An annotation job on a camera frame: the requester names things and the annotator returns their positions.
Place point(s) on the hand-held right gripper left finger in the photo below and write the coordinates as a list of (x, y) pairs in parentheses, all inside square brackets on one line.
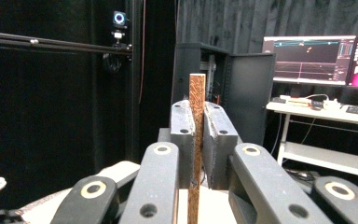
[(185, 155)]

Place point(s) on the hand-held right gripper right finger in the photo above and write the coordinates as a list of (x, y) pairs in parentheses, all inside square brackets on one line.
[(219, 155)]

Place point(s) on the brown wooden chopstick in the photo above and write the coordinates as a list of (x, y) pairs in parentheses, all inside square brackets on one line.
[(196, 93)]

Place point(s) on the black equipment cabinet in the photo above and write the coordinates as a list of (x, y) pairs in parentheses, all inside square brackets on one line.
[(248, 93)]

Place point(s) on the stack of flat boxes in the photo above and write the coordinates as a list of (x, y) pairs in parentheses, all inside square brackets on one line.
[(295, 100)]

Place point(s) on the white metal desk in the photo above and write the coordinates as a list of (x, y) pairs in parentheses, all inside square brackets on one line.
[(323, 115)]

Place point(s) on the white power strip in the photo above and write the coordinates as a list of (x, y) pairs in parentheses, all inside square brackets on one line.
[(332, 104)]

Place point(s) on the computer monitor dark screen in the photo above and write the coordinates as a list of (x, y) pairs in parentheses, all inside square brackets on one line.
[(307, 59)]

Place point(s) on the dark curtain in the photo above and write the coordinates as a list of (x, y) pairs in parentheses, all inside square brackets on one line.
[(230, 21)]

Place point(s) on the black metal rail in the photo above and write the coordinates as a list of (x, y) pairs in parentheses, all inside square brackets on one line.
[(43, 43)]

